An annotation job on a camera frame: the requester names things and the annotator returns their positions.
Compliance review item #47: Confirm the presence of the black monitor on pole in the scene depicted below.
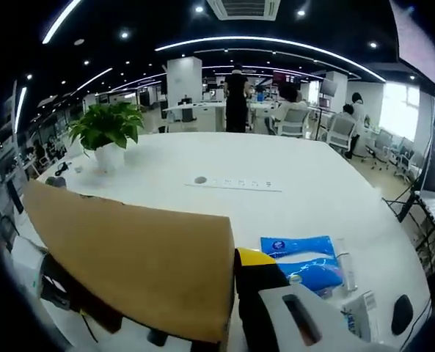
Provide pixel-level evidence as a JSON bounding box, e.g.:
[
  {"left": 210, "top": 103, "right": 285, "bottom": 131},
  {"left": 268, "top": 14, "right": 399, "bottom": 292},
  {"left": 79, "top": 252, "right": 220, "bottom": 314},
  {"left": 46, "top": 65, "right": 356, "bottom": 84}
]
[{"left": 319, "top": 78, "right": 339, "bottom": 98}]

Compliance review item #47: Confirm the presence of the small white carton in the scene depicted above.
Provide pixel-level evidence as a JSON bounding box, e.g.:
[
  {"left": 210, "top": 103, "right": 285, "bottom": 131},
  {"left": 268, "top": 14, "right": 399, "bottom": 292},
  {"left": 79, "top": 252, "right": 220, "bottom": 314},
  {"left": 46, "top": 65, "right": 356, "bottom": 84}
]
[{"left": 343, "top": 290, "right": 379, "bottom": 342}]

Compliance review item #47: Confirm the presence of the black cable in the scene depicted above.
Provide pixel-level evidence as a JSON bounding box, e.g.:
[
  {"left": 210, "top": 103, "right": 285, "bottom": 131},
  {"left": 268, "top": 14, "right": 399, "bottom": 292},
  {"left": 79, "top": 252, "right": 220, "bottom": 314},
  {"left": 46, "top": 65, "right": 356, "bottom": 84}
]
[{"left": 81, "top": 314, "right": 101, "bottom": 345}]

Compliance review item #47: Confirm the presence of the blue tissue packet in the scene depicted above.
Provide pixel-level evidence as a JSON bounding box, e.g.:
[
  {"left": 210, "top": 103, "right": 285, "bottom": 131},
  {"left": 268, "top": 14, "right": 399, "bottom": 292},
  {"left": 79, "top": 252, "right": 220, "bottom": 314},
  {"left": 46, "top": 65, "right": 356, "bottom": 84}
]
[{"left": 260, "top": 235, "right": 346, "bottom": 296}]

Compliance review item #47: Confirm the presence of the potted green plant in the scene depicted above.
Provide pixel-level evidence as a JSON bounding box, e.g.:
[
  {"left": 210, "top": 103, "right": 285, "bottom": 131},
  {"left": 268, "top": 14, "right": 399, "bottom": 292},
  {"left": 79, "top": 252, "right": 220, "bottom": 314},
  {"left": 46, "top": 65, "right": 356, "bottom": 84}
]
[{"left": 67, "top": 102, "right": 146, "bottom": 174}]

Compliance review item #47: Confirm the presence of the large display screen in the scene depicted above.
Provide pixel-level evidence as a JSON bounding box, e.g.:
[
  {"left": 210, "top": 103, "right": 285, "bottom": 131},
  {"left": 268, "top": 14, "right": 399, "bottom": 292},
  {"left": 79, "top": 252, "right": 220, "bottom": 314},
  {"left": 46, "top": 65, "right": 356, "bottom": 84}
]
[{"left": 389, "top": 0, "right": 435, "bottom": 100}]

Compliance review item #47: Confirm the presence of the ceiling air conditioner vent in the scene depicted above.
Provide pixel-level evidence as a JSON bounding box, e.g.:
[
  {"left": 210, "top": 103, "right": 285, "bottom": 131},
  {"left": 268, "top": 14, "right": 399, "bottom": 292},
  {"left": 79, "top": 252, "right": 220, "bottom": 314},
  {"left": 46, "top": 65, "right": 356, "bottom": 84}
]
[{"left": 205, "top": 0, "right": 282, "bottom": 21}]

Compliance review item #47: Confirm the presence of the black computer mouse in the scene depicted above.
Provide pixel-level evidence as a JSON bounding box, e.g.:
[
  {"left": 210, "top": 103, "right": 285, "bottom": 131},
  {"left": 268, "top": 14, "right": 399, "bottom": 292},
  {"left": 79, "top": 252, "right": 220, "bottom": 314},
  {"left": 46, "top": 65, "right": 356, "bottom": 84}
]
[{"left": 391, "top": 294, "right": 414, "bottom": 337}]

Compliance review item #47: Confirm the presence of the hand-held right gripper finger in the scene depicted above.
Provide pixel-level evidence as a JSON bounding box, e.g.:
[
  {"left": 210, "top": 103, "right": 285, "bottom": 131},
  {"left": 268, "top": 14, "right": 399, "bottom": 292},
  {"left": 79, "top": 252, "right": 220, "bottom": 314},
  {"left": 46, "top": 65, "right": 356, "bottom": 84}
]
[{"left": 234, "top": 247, "right": 400, "bottom": 352}]

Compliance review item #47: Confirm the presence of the white office chair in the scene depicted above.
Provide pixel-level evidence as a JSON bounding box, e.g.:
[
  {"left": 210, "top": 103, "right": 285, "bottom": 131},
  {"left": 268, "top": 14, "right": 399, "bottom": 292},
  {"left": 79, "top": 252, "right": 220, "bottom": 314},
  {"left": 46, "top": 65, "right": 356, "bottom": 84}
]
[
  {"left": 274, "top": 108, "right": 311, "bottom": 139},
  {"left": 326, "top": 115, "right": 358, "bottom": 150},
  {"left": 365, "top": 130, "right": 392, "bottom": 172},
  {"left": 392, "top": 137, "right": 414, "bottom": 181}
]

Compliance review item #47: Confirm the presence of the brown cardboard shoe box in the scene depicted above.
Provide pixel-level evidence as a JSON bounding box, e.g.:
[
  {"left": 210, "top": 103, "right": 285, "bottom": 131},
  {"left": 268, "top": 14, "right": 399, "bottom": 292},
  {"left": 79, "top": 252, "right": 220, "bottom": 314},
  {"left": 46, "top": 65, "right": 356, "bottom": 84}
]
[{"left": 23, "top": 178, "right": 237, "bottom": 352}]

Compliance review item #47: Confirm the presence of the black laptop stand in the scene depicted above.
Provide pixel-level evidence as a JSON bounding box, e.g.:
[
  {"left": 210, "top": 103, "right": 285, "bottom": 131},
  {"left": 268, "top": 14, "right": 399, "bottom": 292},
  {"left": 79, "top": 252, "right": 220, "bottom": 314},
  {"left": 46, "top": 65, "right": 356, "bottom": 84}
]
[{"left": 381, "top": 189, "right": 435, "bottom": 273}]

